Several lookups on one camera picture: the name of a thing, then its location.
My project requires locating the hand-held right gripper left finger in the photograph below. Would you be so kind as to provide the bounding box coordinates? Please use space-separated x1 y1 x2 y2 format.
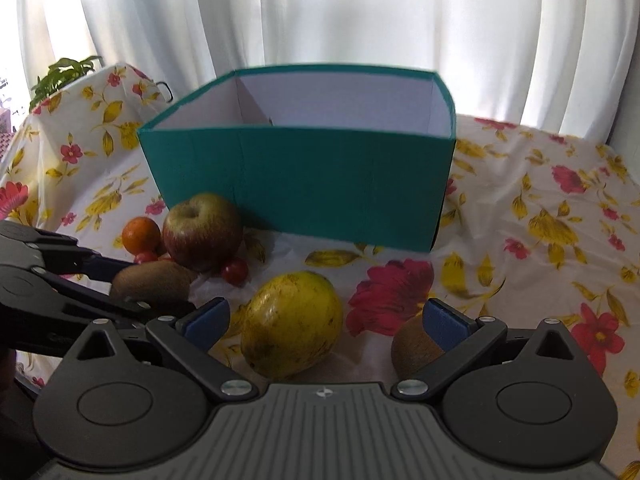
60 297 261 402

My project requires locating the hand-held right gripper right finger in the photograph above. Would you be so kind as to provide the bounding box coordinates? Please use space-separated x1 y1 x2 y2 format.
390 297 585 403

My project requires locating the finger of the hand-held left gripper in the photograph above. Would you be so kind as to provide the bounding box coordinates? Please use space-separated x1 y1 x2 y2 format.
0 221 135 284
0 265 197 340

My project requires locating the brown kiwi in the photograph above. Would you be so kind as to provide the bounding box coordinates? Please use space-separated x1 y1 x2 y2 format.
110 261 198 311
391 316 446 379

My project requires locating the small orange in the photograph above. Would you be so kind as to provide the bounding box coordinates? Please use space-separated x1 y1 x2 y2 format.
122 216 162 256

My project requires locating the yellow mango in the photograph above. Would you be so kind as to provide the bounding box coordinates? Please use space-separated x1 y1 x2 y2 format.
240 271 344 380

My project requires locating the red-green apple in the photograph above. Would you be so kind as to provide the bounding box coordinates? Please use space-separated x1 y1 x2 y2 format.
162 192 244 273

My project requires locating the teal cardboard box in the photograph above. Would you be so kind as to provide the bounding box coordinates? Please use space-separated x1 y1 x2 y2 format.
137 63 457 253

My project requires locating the floral tablecloth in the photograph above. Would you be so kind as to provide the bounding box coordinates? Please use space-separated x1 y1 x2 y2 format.
0 62 640 480

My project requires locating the green potted plant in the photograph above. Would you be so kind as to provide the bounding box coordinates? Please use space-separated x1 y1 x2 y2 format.
29 56 103 113

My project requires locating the white curtain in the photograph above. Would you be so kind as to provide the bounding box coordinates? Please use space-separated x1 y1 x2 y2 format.
15 0 637 147

